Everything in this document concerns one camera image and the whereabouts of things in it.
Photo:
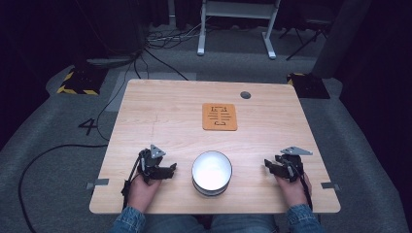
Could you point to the white desk frame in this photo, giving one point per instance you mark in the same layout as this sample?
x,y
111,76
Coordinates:
x,y
238,9

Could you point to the person's left hand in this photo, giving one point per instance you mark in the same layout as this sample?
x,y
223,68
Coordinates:
x,y
141,194

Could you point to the black tripod stand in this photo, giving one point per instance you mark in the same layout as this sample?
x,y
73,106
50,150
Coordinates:
x,y
307,39

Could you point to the grey pillar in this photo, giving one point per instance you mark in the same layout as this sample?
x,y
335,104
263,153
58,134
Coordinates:
x,y
340,39

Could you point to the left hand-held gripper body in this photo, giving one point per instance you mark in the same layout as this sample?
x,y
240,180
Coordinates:
x,y
149,165

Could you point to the orange patterned mat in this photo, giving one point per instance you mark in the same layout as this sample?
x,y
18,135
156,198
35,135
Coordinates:
x,y
220,117

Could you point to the person's right hand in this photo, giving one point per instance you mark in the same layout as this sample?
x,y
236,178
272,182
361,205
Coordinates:
x,y
296,192

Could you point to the white bowl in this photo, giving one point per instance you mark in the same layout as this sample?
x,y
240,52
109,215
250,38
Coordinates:
x,y
212,171

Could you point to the grey power strip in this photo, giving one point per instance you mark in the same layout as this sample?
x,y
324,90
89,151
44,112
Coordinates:
x,y
110,61

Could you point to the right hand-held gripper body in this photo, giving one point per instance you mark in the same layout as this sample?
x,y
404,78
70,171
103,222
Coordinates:
x,y
294,166

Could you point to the black yellow striped base plate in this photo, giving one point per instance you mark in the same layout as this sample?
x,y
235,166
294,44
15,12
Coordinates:
x,y
307,85
82,81

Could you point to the grey tape strip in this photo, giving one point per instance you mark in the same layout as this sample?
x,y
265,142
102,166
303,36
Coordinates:
x,y
330,185
98,183

